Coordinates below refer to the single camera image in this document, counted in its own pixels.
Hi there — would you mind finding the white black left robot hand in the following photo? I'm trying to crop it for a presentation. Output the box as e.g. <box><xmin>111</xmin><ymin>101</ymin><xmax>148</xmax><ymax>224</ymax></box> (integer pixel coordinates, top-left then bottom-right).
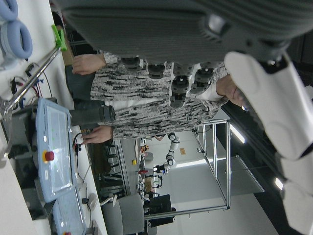
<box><xmin>52</xmin><ymin>0</ymin><xmax>313</xmax><ymax>235</ymax></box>

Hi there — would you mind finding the person in patterned sweater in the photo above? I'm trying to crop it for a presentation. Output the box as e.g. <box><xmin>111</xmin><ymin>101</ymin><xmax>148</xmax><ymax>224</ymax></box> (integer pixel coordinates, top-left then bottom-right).
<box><xmin>65</xmin><ymin>51</ymin><xmax>248</xmax><ymax>145</ymax></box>

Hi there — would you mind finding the brown cardboard box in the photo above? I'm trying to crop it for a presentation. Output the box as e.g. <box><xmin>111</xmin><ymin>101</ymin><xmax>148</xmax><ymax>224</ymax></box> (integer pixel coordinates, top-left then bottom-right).
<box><xmin>60</xmin><ymin>28</ymin><xmax>74</xmax><ymax>66</ymax></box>

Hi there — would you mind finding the dark grey cylinder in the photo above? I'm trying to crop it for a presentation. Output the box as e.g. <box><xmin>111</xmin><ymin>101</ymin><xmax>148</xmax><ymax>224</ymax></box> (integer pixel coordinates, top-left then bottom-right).
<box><xmin>98</xmin><ymin>105</ymin><xmax>116</xmax><ymax>122</ymax></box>

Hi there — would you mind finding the green clamp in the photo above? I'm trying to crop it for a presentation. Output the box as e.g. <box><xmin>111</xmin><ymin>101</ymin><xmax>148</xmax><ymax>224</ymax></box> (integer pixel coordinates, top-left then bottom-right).
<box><xmin>51</xmin><ymin>24</ymin><xmax>67</xmax><ymax>52</ymax></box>

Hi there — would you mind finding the long ceiling light strip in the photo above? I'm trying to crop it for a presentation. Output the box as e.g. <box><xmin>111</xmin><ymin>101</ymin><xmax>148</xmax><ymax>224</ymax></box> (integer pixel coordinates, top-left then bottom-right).
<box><xmin>229</xmin><ymin>124</ymin><xmax>246</xmax><ymax>144</ymax></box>

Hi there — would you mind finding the aluminium rod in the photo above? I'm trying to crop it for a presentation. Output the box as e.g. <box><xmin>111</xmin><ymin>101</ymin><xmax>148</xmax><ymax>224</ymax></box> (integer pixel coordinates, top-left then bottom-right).
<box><xmin>0</xmin><ymin>46</ymin><xmax>62</xmax><ymax>116</ymax></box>

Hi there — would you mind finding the large blue teach pendant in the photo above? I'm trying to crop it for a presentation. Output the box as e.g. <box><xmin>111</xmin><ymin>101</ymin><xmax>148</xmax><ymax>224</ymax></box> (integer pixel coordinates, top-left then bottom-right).
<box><xmin>36</xmin><ymin>97</ymin><xmax>74</xmax><ymax>203</ymax></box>

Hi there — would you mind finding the black monitor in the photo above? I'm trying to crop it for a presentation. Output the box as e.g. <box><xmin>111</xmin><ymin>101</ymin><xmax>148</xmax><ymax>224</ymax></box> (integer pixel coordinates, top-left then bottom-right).
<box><xmin>143</xmin><ymin>194</ymin><xmax>177</xmax><ymax>228</ymax></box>

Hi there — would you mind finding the white computer mouse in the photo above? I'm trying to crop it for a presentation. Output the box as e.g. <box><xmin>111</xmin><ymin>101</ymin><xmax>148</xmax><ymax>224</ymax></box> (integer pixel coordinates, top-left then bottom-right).
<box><xmin>87</xmin><ymin>192</ymin><xmax>99</xmax><ymax>209</ymax></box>

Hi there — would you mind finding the grey office chair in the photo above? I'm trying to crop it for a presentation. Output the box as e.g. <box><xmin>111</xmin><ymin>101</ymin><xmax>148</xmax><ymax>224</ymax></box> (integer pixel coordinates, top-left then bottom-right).
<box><xmin>101</xmin><ymin>194</ymin><xmax>145</xmax><ymax>235</ymax></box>

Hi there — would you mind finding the short ceiling light strip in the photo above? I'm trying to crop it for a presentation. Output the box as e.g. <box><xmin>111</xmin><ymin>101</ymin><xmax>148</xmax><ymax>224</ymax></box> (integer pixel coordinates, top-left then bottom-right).
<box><xmin>274</xmin><ymin>177</ymin><xmax>285</xmax><ymax>191</ymax></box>

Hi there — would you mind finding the red black cable bundle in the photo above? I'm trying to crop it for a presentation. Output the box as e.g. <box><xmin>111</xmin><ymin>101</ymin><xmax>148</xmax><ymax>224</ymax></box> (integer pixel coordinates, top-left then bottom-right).
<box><xmin>11</xmin><ymin>62</ymin><xmax>54</xmax><ymax>100</ymax></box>

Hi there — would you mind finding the black pendant cable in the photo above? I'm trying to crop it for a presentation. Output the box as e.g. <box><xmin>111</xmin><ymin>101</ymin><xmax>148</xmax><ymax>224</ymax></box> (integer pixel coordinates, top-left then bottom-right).
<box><xmin>71</xmin><ymin>132</ymin><xmax>85</xmax><ymax>154</ymax></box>

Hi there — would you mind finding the aluminium frame cage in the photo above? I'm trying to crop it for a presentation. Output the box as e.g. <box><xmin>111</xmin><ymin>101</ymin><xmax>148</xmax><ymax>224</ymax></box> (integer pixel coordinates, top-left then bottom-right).
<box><xmin>144</xmin><ymin>119</ymin><xmax>267</xmax><ymax>221</ymax></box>

